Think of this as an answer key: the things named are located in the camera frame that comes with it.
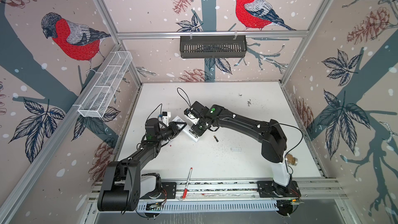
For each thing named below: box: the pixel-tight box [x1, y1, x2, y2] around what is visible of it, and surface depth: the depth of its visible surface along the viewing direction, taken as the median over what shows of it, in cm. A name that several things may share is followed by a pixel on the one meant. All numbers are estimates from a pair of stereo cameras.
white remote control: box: [172, 115, 201, 143], surface depth 83 cm
